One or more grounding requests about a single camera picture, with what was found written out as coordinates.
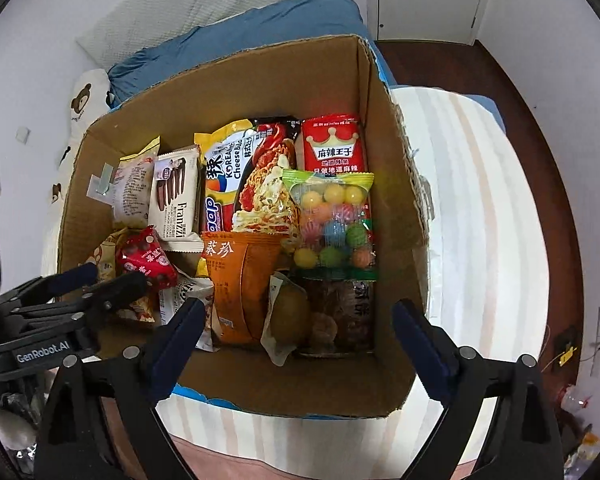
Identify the yellow panda snack bag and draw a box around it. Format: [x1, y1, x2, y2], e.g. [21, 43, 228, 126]
[86, 228, 157, 324]

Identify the small red candy packet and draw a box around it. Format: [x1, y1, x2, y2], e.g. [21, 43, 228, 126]
[116, 226, 178, 290]

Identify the orange snack packet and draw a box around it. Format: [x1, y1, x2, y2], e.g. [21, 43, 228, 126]
[202, 231, 284, 346]

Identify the brown round snack packet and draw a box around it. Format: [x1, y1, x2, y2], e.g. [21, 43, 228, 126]
[300, 280, 375, 358]

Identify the pale pastry packet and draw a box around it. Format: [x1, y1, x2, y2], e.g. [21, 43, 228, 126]
[111, 136, 161, 229]

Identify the white Franzzi wafer packet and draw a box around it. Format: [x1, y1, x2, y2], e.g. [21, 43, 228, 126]
[148, 144, 204, 254]

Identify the colourful candy ball bag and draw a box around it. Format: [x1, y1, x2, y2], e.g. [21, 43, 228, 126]
[283, 169, 378, 282]

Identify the yellow instant noodle packet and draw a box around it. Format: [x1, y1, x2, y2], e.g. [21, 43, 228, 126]
[194, 116, 300, 246]

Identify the red spicy snack packet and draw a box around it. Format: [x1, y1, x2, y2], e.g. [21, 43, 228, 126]
[301, 114, 366, 174]

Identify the pink striped cat blanket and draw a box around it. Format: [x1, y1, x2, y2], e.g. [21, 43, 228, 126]
[99, 84, 552, 480]

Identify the kiwi fruit packet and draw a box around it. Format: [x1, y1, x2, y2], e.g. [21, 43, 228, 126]
[260, 272, 311, 367]

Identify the bear print pillow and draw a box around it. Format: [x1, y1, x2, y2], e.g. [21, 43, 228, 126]
[41, 68, 110, 275]

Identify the cardboard milk box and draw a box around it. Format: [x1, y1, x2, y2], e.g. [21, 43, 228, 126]
[54, 35, 428, 418]

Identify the white padded headboard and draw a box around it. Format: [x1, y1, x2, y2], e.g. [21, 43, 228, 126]
[74, 0, 354, 72]

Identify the blue bed sheet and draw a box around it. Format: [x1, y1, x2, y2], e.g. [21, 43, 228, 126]
[108, 0, 402, 110]

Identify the wall socket with cable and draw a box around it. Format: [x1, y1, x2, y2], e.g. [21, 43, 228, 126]
[539, 325, 580, 374]

